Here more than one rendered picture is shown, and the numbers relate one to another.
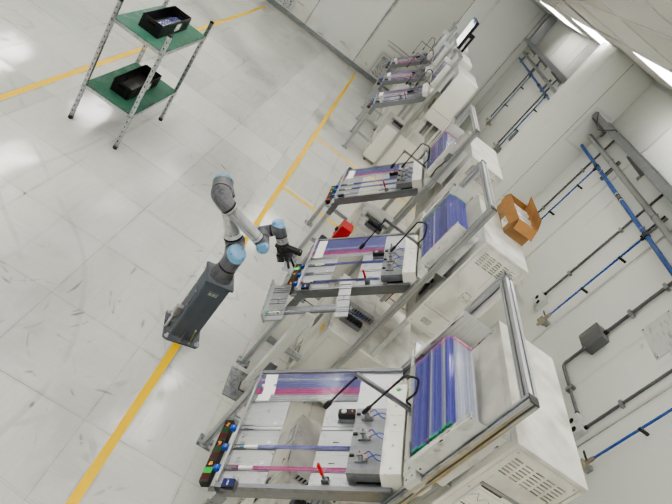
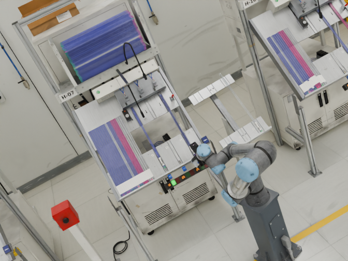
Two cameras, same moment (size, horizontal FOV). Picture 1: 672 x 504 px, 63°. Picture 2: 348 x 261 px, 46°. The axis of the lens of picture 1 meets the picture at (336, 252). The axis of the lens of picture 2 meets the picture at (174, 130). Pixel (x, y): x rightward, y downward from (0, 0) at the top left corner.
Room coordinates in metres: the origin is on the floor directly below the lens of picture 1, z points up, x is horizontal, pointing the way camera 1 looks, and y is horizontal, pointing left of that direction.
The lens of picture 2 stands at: (2.91, 2.30, 2.36)
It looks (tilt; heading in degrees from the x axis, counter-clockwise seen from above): 31 degrees down; 273
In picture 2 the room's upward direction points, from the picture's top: 24 degrees counter-clockwise
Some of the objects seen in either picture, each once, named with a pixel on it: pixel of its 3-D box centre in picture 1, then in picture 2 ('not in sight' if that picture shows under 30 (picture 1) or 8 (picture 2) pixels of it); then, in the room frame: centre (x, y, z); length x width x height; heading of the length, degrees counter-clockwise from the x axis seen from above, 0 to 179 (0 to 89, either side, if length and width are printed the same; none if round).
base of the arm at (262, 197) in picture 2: (224, 270); (255, 191); (2.71, 0.44, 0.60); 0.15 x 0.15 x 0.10
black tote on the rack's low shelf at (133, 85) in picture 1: (136, 81); not in sight; (4.19, 2.25, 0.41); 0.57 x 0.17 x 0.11; 11
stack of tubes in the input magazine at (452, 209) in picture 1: (444, 229); (104, 45); (3.25, -0.42, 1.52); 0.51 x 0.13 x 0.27; 11
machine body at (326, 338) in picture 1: (347, 349); (158, 172); (3.33, -0.53, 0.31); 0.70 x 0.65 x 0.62; 11
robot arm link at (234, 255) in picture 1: (233, 257); (249, 178); (2.72, 0.45, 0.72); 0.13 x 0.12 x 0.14; 27
